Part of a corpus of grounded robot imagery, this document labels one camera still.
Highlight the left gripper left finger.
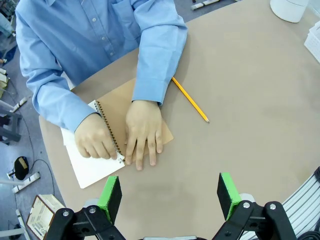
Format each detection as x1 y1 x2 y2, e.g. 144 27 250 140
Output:
46 175 127 240

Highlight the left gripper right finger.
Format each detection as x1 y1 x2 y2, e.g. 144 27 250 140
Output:
211 172 298 240

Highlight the kraft spiral notebook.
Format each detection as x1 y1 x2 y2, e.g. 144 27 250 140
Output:
60 77 175 190

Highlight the yellow pencil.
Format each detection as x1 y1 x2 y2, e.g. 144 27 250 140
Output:
171 76 210 124

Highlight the person's left forearm blue sleeve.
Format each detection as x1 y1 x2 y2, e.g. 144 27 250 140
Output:
131 14 189 106

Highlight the person's right forearm blue sleeve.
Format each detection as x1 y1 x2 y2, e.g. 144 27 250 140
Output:
25 72 102 134

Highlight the person's right hand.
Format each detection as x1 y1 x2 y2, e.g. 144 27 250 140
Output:
74 112 119 161

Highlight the person's left hand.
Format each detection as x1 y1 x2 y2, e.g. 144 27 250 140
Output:
124 99 164 172

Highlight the cardboard box on floor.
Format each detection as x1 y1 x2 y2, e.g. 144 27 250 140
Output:
26 194 66 240

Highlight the white table leg foot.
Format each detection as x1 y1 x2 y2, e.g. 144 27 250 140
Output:
191 0 221 11
11 171 41 194
9 96 28 113

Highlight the black disc with tape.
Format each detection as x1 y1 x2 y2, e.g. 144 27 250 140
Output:
13 156 30 181

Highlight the grey stool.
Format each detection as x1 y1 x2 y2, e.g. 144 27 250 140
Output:
0 99 23 146

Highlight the person's blue shirt torso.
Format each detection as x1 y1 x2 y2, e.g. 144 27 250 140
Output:
14 0 181 86

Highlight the white perforated plastic basket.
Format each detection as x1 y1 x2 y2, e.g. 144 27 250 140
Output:
303 21 320 64

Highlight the white cylindrical bin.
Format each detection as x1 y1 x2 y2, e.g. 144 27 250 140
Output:
269 0 310 24

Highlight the grey aluminium rail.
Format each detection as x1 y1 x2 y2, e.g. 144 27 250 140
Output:
239 166 320 240

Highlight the black cable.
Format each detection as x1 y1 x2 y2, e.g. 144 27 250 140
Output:
296 231 320 240

